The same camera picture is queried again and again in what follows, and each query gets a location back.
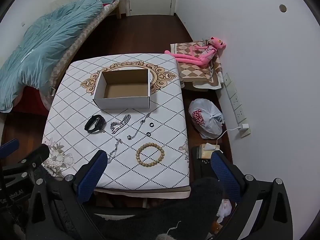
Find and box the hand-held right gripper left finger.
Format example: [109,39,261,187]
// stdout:
[26,150,108,233]

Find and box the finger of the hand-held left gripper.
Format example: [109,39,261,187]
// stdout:
[0,144,50,188]
[0,139,20,159]

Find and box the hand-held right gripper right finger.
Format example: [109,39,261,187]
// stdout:
[211,151,293,240]

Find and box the thin silver necklace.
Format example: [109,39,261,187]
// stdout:
[107,138,122,163]
[127,113,150,140]

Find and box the wooden bead bracelet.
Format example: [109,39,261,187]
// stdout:
[136,142,165,166]

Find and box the black smart band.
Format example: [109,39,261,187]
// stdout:
[84,115,105,133]

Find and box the thick silver chain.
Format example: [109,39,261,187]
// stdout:
[111,114,131,134]

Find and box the cardboard box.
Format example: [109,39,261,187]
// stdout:
[93,69,151,110]

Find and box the black case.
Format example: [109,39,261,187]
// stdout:
[191,146,233,180]

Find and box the tissue box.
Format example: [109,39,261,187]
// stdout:
[197,142,222,159]

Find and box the crumpled white tissue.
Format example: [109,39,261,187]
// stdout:
[216,199,237,223]

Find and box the white plastic bag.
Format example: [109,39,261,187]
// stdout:
[188,98,225,140]

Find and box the white diamond-pattern tablecloth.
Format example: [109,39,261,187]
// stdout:
[42,53,192,189]

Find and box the brown checkered cushion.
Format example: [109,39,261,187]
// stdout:
[170,39,224,90]

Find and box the pink plush toy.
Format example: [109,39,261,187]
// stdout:
[164,37,227,67]

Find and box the white wall outlet strip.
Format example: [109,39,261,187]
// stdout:
[223,72,251,138]

